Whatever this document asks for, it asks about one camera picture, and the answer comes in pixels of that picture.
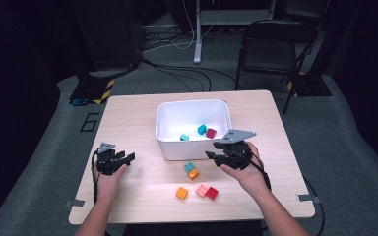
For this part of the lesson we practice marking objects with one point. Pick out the dark red toy block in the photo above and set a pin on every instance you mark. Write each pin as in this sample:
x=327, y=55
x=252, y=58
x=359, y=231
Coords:
x=211, y=133

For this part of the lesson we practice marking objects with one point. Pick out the teal toy block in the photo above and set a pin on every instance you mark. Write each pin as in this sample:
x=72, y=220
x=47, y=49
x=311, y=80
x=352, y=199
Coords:
x=202, y=129
x=184, y=137
x=189, y=167

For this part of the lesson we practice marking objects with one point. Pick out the person's left hand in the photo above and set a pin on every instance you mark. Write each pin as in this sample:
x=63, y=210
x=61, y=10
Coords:
x=109, y=185

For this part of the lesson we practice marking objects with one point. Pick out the person's right hand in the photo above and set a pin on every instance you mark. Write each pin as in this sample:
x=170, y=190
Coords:
x=249, y=178

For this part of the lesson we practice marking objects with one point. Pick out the grey tape strip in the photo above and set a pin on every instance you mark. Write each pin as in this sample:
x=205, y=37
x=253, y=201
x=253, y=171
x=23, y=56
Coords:
x=308, y=198
x=75, y=203

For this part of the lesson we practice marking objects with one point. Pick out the bright red toy block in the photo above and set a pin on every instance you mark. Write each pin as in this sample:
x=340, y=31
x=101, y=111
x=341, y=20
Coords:
x=211, y=193

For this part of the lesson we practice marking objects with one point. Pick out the white plastic bin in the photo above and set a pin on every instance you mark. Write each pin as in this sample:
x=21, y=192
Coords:
x=193, y=129

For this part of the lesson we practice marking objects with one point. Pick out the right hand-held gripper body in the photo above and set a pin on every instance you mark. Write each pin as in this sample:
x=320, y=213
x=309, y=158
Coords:
x=234, y=150

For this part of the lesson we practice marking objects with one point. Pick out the white desk frame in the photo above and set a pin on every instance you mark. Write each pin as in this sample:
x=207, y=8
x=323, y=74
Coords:
x=197, y=32

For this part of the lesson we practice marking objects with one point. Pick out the orange toy block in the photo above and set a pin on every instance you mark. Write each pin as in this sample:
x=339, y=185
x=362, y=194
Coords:
x=193, y=174
x=181, y=192

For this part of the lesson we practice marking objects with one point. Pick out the pink toy block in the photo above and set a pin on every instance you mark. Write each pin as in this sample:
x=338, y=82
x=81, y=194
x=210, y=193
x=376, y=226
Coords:
x=201, y=190

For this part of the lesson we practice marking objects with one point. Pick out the black folding chair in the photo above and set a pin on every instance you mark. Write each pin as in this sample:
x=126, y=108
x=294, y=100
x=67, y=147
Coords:
x=275, y=49

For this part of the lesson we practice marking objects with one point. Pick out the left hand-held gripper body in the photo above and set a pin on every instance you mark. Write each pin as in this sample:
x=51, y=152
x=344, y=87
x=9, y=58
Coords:
x=108, y=160

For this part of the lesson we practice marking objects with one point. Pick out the striped black stand base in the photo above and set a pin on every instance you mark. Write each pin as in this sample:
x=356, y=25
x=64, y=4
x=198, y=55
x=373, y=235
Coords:
x=92, y=90

